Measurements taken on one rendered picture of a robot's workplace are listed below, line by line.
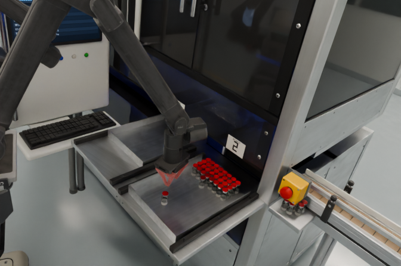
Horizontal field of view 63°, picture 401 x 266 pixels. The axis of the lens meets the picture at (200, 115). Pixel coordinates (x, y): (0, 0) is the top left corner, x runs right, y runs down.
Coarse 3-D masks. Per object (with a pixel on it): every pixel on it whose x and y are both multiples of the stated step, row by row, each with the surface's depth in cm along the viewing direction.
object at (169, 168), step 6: (168, 150) 96; (174, 150) 96; (180, 150) 97; (162, 156) 101; (168, 156) 97; (174, 156) 97; (180, 156) 98; (186, 156) 102; (156, 162) 98; (162, 162) 99; (168, 162) 98; (174, 162) 98; (180, 162) 99; (168, 168) 97; (174, 168) 97
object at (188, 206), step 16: (192, 160) 129; (160, 176) 120; (192, 176) 125; (128, 192) 112; (144, 192) 113; (160, 192) 114; (176, 192) 116; (192, 192) 117; (208, 192) 118; (144, 208) 106; (160, 208) 108; (176, 208) 109; (192, 208) 110; (208, 208) 111; (224, 208) 108; (160, 224) 101; (176, 224) 103; (192, 224) 104; (176, 240) 96
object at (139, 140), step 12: (144, 120) 150; (156, 120) 155; (108, 132) 138; (120, 132) 143; (132, 132) 144; (144, 132) 146; (156, 132) 147; (120, 144) 133; (132, 144) 136; (144, 144) 138; (156, 144) 139; (192, 144) 139; (132, 156) 127; (144, 156) 131; (156, 156) 126
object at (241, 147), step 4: (228, 136) 123; (228, 140) 124; (232, 140) 122; (236, 140) 120; (228, 144) 124; (232, 144) 122; (236, 144) 121; (240, 144) 119; (244, 144) 118; (228, 148) 125; (236, 148) 121; (240, 148) 120; (244, 148) 118; (236, 152) 122; (240, 152) 120; (240, 156) 121
